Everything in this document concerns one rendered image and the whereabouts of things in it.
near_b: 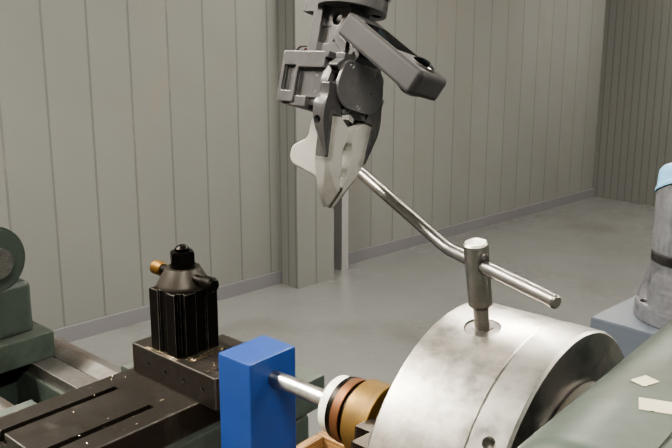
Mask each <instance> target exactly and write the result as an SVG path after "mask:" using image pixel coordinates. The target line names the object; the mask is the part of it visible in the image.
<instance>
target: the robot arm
mask: <svg viewBox="0 0 672 448"><path fill-rule="evenodd" d="M389 2H391V0H305V5H304V11H303V12H306V13H308V14H310V15H312V16H313V18H312V23H311V29H310V35H309V41H308V46H305V45H303V46H299V47H298V48H297V49H296V51H287V50H285V52H284V57H283V63H282V69H281V75H280V81H279V86H278V92H277V98H276V100H278V101H281V102H282V103H283V104H287V105H290V106H294V107H297V108H301V109H304V110H307V111H311V112H313V119H312V121H311V125H310V131H309V135H308V136H307V138H305V139H304V140H302V141H300V142H298V143H296V144H294V145H293V146H292V149H291V153H290V158H291V161H292V163H293V164H294V165H296V166H298V167H299V168H301V169H303V170H305V171H307V172H309V173H310V174H312V175H314V176H316V179H317V187H318V192H319V196H320V199H321V202H322V205H323V207H328V208H334V207H335V206H336V205H337V203H338V202H339V201H340V199H341V198H342V197H343V196H344V194H345V193H346V191H347V190H348V189H349V187H350V186H351V185H352V183H353V182H354V180H355V179H356V177H357V175H358V174H359V172H360V170H361V168H362V166H363V165H365V164H366V162H367V159H368V157H369V155H370V153H371V151H372V149H373V146H374V144H375V142H376V139H377V137H378V133H379V129H380V124H381V112H382V106H383V103H384V100H383V83H384V79H383V76H382V74H381V71H382V72H383V73H384V74H386V75H387V76H388V77H389V78H390V79H391V80H392V81H394V82H395V83H396V84H397V85H398V87H399V88H400V90H401V91H402V92H403V93H405V94H407V95H409V96H413V97H421V98H425V99H428V100H431V101H434V100H436V99H437V98H438V96H439V95H440V93H441V92H442V90H443V89H444V87H445V86H446V83H447V81H446V79H445V78H444V77H443V76H442V75H440V74H439V73H438V72H437V71H436V70H435V69H434V67H433V65H432V64H431V63H430V62H429V61H428V60H426V59H425V58H422V57H418V56H417V55H416V54H415V53H414V52H412V51H411V50H410V49H409V48H407V47H406V46H405V45H404V44H403V43H401V42H400V41H399V40H398V39H396V38H395V37H394V36H393V35H392V34H390V33H389V32H388V31H387V30H385V29H384V28H383V27H382V26H381V25H379V24H378V23H377V22H376V21H382V20H385V19H386V17H387V11H388V3H389ZM301 47H307V48H305V49H304V50H303V51H298V50H299V49H300V48H301ZM306 49H307V51H305V50H306ZM286 67H287V70H286ZM285 72H286V76H285ZM284 78H285V82H284ZM283 84H284V88H283ZM341 115H351V116H352V118H353V119H354V121H353V123H352V122H351V121H349V120H346V119H344V120H343V119H342V118H341ZM655 192H656V201H655V212H654V224H653V235H652V247H651V258H650V264H649V266H648V268H647V271H646V273H645V275H644V277H643V279H642V281H641V284H640V286H639V288H638V290H637V292H636V294H635V297H634V306H633V313H634V315H635V317H636V318H638V319H639V320H640V321H642V322H643V323H645V324H647V325H650V326H652V327H654V328H657V329H661V328H662V327H663V326H664V325H665V324H667V323H668V322H669V321H670V320H672V163H668V164H665V165H664V166H663V167H662V168H661V169H660V171H659V175H658V182H657V186H656V187H655Z"/></svg>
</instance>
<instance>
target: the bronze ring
mask: <svg viewBox="0 0 672 448"><path fill-rule="evenodd" d="M391 384H392V383H391ZM391 384H387V383H384V382H382V381H379V380H376V379H369V380H366V379H363V378H360V377H355V376H351V377H348V378H346V379H344V380H342V381H341V382H340V383H339V384H338V385H337V386H336V387H335V389H334V390H333V392H332V393H331V395H330V397H329V400H328V402H327V405H326V409H325V416H324V422H325V428H326V431H327V434H328V435H329V436H330V437H331V438H332V439H334V440H335V441H337V442H338V443H341V444H343V445H344V447H345V448H351V441H353V440H354V434H355V425H357V424H360V423H362V422H364V421H366V420H368V419H370V418H377V415H378V413H379V410H380V408H381V405H382V403H383V401H384V398H385V396H386V394H387V392H388V390H389V388H390V386H391Z"/></svg>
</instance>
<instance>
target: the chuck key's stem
mask: <svg viewBox="0 0 672 448"><path fill-rule="evenodd" d="M463 247H464V259H465V271H466V283H467V296H468V305H469V306H470V307H471V308H473V315H474V327H473V329H474V330H476V331H478V332H479V333H481V334H482V333H485V332H487V331H490V330H492V328H491V327H490V321H489V307H490V306H491V305H492V304H493V300H492V286H491V278H490V277H488V276H486V275H484V274H482V273H480V272H479V270H478V266H479V265H480V264H481V263H482V262H483V261H489V262H490V258H489V244H488V241H486V240H485V239H482V238H471V239H468V240H467V241H465V242H464V244H463Z"/></svg>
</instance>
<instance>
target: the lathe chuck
mask: <svg viewBox="0 0 672 448"><path fill-rule="evenodd" d="M489 320H490V321H493V322H495V323H497V324H498V325H500V327H501V330H500V331H499V332H498V333H496V334H494V335H491V336H487V337H475V336H471V335H469V334H467V333H466V332H465V330H464V329H465V326H466V325H467V324H469V323H470V322H473V321H474V315H473V308H471V307H470V306H469V305H468V303H466V304H464V305H461V306H459V307H457V308H455V309H454V310H452V311H450V312H449V313H447V314H446V315H445V316H444V317H442V318H441V319H440V320H439V321H437V322H436V323H435V324H434V325H433V326H432V327H431V328H430V329H429V330H428V331H427V332H426V333H425V334H424V335H423V337H422V338H421V339H420V340H419V341H418V343H417V344H416V345H415V347H414V348H413V349H412V351H411V352H410V353H409V355H408V356H407V358H406V359H405V361H404V363H403V364H402V366H401V367H400V369H399V371H398V373H397V374H396V376H395V378H394V380H393V382H392V384H391V386H390V388H389V390H388V392H387V394H386V396H385V398H384V401H383V403H382V405H381V408H380V410H379V413H378V415H377V418H376V421H375V423H374V426H373V429H372V432H371V435H370V439H369V442H368V446H367V448H466V446H467V443H468V441H469V438H470V436H471V433H472V430H473V428H474V426H475V423H476V421H477V419H478V416H479V414H480V412H481V410H482V408H483V406H484V403H485V401H486V399H487V398H488V396H489V394H490V392H491V390H492V388H493V386H494V385H495V383H496V381H497V380H498V378H499V376H500V375H501V373H502V372H503V370H504V369H505V367H506V366H507V364H508V363H509V361H510V360H511V359H512V357H513V356H514V355H515V354H516V352H517V351H518V350H519V349H520V348H521V347H522V346H523V345H524V343H525V342H526V341H527V340H529V339H530V338H531V337H532V336H533V335H534V334H536V333H537V332H538V331H540V330H541V329H543V328H544V327H546V326H548V325H550V324H553V323H556V322H566V321H562V320H558V319H554V318H551V317H547V316H543V315H539V314H535V313H531V312H527V311H523V310H519V309H515V308H511V307H507V306H503V305H499V304H495V303H493V304H492V305H491V306H490V307H489Z"/></svg>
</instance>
